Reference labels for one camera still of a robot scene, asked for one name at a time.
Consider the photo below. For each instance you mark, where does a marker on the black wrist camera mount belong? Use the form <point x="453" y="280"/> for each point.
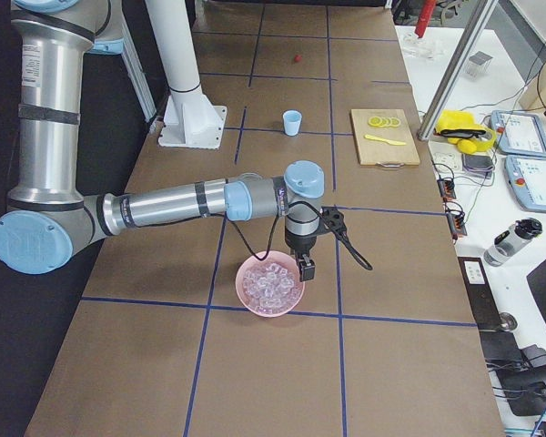
<point x="332" y="221"/>

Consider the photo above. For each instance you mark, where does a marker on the aluminium frame post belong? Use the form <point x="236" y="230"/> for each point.
<point x="471" y="34"/>

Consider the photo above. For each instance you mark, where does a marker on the teach pendant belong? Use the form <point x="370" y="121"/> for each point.
<point x="519" y="133"/>
<point x="527" y="178"/>

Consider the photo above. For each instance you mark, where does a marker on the pink bowl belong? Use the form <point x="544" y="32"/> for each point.
<point x="280" y="257"/>

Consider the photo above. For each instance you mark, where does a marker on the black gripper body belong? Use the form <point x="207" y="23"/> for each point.
<point x="299" y="249"/>

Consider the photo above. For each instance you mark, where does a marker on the pile of clear ice cubes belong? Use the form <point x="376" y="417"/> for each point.
<point x="270" y="288"/>

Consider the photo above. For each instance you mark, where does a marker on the yellow cloth bag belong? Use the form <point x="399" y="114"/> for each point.
<point x="462" y="131"/>

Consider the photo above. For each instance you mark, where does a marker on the upper teach pendant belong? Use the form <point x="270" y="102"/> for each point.
<point x="519" y="133"/>

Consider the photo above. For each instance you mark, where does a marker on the clear water bottle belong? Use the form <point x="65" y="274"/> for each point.
<point x="518" y="235"/>

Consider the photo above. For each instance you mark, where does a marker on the yellow plastic knife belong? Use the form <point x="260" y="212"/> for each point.
<point x="391" y="142"/>

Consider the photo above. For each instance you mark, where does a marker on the white pillar with base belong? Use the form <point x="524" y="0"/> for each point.
<point x="190" y="119"/>

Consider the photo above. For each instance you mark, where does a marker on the lemon slice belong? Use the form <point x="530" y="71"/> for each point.
<point x="376" y="121"/>

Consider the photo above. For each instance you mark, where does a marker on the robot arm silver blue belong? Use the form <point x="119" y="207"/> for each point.
<point x="48" y="221"/>

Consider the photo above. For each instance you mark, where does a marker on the wooden cutting board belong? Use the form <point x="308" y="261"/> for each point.
<point x="395" y="126"/>

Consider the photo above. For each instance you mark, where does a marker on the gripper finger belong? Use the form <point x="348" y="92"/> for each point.
<point x="306" y="267"/>

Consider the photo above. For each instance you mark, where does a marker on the lower teach pendant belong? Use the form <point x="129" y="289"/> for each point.
<point x="527" y="178"/>

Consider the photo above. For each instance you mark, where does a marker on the light blue plastic cup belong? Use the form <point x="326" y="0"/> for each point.
<point x="291" y="122"/>

